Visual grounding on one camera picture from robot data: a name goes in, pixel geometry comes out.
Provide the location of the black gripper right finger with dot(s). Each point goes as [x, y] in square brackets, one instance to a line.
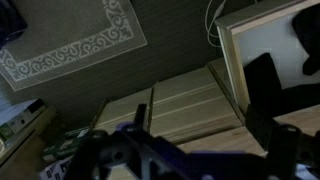
[260, 128]

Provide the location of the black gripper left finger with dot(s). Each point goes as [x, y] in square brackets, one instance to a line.
[141, 115]

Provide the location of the closed wooden drawer unit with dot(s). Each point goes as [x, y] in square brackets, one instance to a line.
[180, 103]

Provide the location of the open light wooden drawer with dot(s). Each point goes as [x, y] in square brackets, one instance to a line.
[240, 40]

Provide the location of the green printed box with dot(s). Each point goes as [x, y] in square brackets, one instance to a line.
[63, 145]

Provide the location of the white box with dark print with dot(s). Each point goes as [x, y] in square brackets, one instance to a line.
[55, 170]

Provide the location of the black garment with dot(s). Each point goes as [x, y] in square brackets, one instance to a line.
[308, 33]

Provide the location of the grey patterned rug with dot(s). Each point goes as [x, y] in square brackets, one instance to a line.
[63, 40]

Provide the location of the white flat box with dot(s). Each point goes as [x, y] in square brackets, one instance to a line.
[20, 115]

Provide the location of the light wooden bed frame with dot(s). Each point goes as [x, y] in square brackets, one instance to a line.
[233, 138]

